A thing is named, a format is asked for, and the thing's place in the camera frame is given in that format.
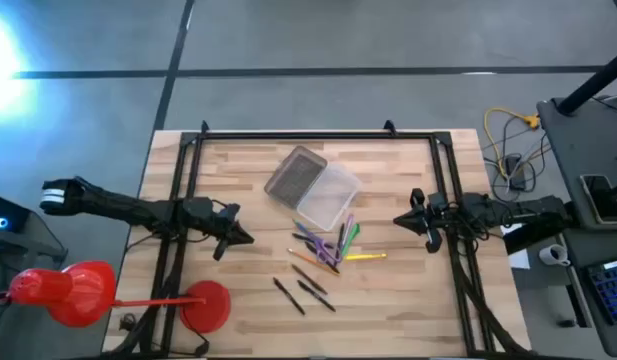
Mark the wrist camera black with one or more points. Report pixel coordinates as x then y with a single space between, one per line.
229 212
437 201

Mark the black device with blue light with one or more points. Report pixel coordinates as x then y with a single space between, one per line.
8 215

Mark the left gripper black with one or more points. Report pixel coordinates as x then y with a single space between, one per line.
220 235

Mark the green pen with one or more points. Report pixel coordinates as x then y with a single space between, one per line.
351 239

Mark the yellow pen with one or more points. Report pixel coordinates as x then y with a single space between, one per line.
365 257

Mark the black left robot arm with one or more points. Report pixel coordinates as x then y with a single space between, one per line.
113 205

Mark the grey tinted box lid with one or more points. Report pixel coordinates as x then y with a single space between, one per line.
294 176

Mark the red desk lamp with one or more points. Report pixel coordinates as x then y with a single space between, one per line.
88 295

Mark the thin black pen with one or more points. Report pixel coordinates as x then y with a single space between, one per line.
340 235

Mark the orange pencil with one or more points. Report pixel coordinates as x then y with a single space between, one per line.
308 258

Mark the white paper sheet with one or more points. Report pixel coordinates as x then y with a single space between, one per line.
519 260

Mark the lilac pen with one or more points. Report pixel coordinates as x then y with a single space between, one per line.
349 224

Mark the black power adapter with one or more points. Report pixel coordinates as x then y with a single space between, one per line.
514 167

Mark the black metal table frame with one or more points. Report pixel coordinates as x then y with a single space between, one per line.
313 135

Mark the white plastic tray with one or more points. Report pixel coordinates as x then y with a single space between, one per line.
330 197

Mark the black smartphone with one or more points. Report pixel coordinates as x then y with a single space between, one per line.
602 197

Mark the small black mouse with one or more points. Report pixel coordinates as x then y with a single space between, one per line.
567 323

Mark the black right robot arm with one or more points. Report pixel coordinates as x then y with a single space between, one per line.
538 207

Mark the grey side desk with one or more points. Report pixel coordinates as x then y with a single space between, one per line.
573 145

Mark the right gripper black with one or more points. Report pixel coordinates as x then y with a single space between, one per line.
430 225

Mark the white mug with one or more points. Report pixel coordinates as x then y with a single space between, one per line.
552 255

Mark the dark brown pen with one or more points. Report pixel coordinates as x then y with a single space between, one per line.
309 279

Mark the keyboard with blue lights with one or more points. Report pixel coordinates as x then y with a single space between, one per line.
613 292

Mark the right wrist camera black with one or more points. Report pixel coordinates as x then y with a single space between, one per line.
437 201

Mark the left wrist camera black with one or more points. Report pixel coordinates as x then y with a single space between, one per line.
229 212

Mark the black slanted pole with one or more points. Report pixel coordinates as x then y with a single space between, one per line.
588 85

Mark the purple pen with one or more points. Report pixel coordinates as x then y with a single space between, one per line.
310 233

